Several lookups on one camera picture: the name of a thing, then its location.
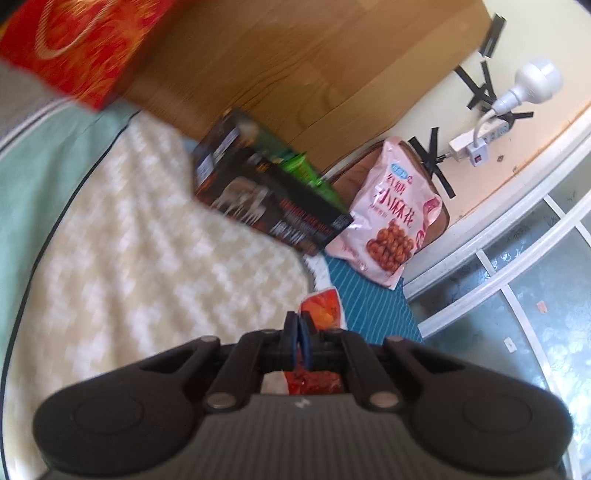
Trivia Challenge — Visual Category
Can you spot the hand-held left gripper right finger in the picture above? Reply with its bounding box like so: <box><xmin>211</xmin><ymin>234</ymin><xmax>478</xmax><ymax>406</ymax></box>
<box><xmin>300</xmin><ymin>314</ymin><xmax>467</xmax><ymax>411</ymax></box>

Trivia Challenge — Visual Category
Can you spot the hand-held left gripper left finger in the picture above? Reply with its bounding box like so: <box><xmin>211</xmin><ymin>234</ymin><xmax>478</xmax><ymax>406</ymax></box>
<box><xmin>139</xmin><ymin>311</ymin><xmax>301</xmax><ymax>411</ymax></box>

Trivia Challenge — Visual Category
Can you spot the red snack packet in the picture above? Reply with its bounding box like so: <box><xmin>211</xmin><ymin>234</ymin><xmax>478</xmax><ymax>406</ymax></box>
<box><xmin>262</xmin><ymin>288</ymin><xmax>346</xmax><ymax>396</ymax></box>

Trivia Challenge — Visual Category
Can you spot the dark cardboard box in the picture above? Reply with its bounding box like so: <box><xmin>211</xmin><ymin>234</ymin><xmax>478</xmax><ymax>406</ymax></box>
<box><xmin>191</xmin><ymin>107</ymin><xmax>355</xmax><ymax>257</ymax></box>

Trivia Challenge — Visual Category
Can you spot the blue striped cloth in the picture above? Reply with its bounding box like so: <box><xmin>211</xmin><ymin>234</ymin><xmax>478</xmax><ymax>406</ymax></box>
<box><xmin>307</xmin><ymin>254</ymin><xmax>423</xmax><ymax>344</ymax></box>

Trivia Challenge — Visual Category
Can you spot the pink snack bag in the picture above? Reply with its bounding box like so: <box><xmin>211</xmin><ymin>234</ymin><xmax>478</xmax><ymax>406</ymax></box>
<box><xmin>324</xmin><ymin>136</ymin><xmax>444</xmax><ymax>291</ymax></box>

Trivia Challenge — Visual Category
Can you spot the green snack packet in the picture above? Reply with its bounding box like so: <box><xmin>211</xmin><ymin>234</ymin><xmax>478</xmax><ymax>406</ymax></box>
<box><xmin>281</xmin><ymin>151</ymin><xmax>345</xmax><ymax>212</ymax></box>

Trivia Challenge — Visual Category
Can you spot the brown cushion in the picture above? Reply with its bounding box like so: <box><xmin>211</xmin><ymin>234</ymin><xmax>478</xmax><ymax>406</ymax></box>
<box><xmin>331</xmin><ymin>140</ymin><xmax>451</xmax><ymax>241</ymax></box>

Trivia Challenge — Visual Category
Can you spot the cream checkered blanket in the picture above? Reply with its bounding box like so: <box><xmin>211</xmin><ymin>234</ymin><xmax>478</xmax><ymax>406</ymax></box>
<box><xmin>7</xmin><ymin>111</ymin><xmax>319</xmax><ymax>462</ymax></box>

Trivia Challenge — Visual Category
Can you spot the black tape cross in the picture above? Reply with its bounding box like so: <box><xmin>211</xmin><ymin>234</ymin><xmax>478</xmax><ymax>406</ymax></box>
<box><xmin>410</xmin><ymin>128</ymin><xmax>456</xmax><ymax>199</ymax></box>
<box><xmin>455</xmin><ymin>61</ymin><xmax>498</xmax><ymax>110</ymax></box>

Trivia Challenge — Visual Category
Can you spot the white plug adapter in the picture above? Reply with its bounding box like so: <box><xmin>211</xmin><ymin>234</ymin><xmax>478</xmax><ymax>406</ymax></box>
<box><xmin>466</xmin><ymin>143</ymin><xmax>489</xmax><ymax>168</ymax></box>

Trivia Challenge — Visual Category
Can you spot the wooden headboard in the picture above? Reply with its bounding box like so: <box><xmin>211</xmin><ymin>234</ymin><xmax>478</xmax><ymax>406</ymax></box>
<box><xmin>117</xmin><ymin>0</ymin><xmax>490</xmax><ymax>174</ymax></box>

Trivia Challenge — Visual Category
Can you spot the white power strip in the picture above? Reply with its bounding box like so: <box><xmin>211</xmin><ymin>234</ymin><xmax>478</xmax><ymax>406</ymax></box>
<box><xmin>449</xmin><ymin>115</ymin><xmax>515</xmax><ymax>161</ymax></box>

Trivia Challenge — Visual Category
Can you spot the mint green bed sheet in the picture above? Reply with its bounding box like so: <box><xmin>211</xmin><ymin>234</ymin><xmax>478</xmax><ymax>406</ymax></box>
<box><xmin>0</xmin><ymin>99</ymin><xmax>141</xmax><ymax>352</ymax></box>

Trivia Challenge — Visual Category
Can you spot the white gooseneck lamp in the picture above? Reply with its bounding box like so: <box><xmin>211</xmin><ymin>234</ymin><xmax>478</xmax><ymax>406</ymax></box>
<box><xmin>471</xmin><ymin>58</ymin><xmax>564</xmax><ymax>153</ymax></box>

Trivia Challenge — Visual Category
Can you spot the red gift box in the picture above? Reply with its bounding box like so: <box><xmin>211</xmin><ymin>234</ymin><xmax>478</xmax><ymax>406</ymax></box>
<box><xmin>0</xmin><ymin>0</ymin><xmax>178</xmax><ymax>110</ymax></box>

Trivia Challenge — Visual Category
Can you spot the grey cloth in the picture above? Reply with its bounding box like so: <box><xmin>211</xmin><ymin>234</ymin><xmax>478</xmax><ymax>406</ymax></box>
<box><xmin>0</xmin><ymin>60</ymin><xmax>61</xmax><ymax>148</ymax></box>

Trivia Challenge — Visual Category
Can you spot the white window frame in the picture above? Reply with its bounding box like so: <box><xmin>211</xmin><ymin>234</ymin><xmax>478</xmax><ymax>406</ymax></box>
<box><xmin>402</xmin><ymin>124</ymin><xmax>591</xmax><ymax>480</ymax></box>

